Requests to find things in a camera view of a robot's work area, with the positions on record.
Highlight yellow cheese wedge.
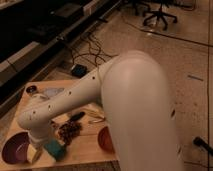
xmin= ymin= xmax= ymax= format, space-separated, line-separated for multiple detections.
xmin=27 ymin=144 xmax=42 ymax=163

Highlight blue-grey cloth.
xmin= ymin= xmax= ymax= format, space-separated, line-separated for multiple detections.
xmin=43 ymin=88 xmax=64 ymax=98

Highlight black floor object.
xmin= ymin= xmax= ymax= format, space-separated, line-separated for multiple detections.
xmin=193 ymin=137 xmax=213 ymax=156

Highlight dark grape bunch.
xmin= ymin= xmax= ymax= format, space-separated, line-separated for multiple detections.
xmin=58 ymin=122 xmax=82 ymax=145

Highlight yellow teal sponge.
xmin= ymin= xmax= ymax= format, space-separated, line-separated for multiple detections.
xmin=44 ymin=140 xmax=66 ymax=161

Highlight orange-brown bowl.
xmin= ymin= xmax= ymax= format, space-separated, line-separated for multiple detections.
xmin=97 ymin=126 xmax=115 ymax=153

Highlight black cables on floor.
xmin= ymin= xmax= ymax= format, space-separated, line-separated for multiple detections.
xmin=56 ymin=33 xmax=118 ymax=72

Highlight black office chair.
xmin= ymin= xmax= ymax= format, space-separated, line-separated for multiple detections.
xmin=143 ymin=0 xmax=178 ymax=31

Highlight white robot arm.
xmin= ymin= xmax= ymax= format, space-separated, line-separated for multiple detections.
xmin=17 ymin=50 xmax=184 ymax=171

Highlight small metal can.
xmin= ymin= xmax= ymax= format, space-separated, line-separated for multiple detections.
xmin=26 ymin=85 xmax=39 ymax=97

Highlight purple bowl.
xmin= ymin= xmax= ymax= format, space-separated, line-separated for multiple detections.
xmin=2 ymin=132 xmax=29 ymax=164

